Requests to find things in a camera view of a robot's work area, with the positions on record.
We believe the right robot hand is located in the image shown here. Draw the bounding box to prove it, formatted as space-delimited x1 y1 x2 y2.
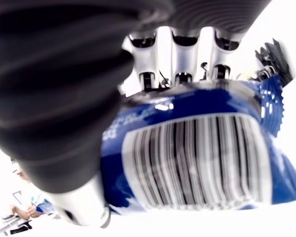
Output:
0 0 273 228

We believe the blue Oreo cookie packet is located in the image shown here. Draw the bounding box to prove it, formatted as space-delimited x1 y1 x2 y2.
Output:
100 74 296 215

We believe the seated person in white shirt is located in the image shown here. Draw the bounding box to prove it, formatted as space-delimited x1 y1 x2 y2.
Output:
9 158 56 222

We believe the black folding chair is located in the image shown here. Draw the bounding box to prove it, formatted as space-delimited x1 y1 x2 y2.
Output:
0 214 33 237

